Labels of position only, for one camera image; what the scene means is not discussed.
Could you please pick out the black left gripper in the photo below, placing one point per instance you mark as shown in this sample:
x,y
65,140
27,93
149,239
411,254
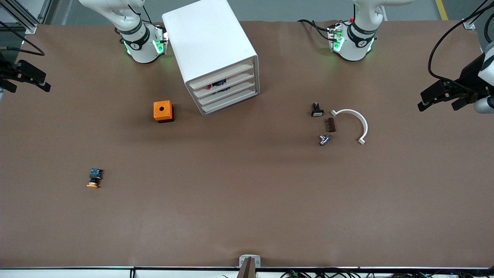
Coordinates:
x,y
469,76

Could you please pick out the brown terminal block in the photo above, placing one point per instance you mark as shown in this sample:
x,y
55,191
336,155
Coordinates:
x,y
330,125

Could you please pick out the orange button enclosure box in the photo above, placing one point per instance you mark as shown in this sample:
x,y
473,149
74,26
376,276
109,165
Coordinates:
x,y
162,110

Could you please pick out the white table edge rail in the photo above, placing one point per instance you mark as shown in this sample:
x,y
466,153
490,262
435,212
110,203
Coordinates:
x,y
77,273

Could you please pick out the yellow floor tape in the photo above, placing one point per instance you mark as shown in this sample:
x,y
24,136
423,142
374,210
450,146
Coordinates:
x,y
442,9

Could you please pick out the brown table cover sheet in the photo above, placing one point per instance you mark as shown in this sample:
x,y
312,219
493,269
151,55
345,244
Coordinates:
x,y
247,216

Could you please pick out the black part inside drawer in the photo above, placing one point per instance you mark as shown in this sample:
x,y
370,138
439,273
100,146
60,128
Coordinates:
x,y
224,90

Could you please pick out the red cap push button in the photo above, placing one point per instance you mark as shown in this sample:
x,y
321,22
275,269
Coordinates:
x,y
210,86

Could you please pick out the silver key switch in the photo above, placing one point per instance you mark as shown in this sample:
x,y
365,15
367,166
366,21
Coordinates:
x,y
324,139

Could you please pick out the black white square switch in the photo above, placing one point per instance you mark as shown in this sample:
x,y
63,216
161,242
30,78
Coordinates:
x,y
317,112

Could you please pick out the aluminium frame profile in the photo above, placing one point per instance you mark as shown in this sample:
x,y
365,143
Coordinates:
x,y
31,27
469,24

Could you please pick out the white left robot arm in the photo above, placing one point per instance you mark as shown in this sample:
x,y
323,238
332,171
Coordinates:
x,y
353,48

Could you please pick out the orange cap push button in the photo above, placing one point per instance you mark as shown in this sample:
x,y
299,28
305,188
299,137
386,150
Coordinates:
x,y
94,177

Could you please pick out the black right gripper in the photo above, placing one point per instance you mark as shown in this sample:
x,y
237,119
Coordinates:
x,y
7,71

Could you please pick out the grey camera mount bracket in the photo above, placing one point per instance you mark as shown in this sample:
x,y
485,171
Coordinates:
x,y
249,264

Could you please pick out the white curved bracket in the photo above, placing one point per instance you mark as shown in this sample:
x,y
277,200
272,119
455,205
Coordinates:
x,y
365,127

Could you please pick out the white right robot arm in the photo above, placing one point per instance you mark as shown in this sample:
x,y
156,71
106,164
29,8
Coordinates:
x,y
141,50

